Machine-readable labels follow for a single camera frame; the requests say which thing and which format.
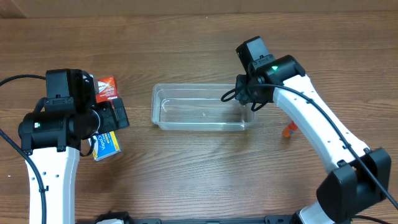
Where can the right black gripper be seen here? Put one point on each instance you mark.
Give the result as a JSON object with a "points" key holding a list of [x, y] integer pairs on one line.
{"points": [[243, 96]]}

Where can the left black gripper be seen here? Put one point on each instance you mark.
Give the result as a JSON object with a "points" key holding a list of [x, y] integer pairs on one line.
{"points": [[107, 124]]}

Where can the blue yellow VapoDrops box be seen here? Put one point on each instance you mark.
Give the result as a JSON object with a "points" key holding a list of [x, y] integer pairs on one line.
{"points": [[104, 145]]}

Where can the orange bottle white cap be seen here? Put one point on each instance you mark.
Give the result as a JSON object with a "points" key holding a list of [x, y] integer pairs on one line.
{"points": [[289, 130]]}

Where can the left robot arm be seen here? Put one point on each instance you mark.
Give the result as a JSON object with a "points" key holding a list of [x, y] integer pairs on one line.
{"points": [[51, 138]]}

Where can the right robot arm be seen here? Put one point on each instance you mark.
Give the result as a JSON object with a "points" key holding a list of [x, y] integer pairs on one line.
{"points": [[357, 176]]}

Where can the clear plastic container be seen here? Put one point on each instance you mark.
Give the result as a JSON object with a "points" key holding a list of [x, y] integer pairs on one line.
{"points": [[198, 107]]}

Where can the red cardboard box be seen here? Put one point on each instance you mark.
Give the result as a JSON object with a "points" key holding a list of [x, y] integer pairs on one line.
{"points": [[107, 89]]}

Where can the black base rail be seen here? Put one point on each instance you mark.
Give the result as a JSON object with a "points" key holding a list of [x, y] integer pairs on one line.
{"points": [[123, 217]]}

